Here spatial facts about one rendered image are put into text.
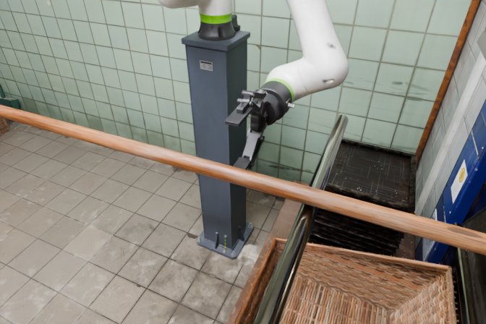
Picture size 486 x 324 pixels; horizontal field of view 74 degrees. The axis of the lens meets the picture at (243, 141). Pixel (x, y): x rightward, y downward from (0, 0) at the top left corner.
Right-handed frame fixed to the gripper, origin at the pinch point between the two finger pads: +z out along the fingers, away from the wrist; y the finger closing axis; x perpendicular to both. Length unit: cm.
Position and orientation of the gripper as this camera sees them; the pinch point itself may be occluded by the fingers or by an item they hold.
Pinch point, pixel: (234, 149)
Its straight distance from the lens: 67.3
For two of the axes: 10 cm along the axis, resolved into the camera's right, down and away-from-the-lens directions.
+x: -9.2, -2.3, 3.3
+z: -4.0, 5.2, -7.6
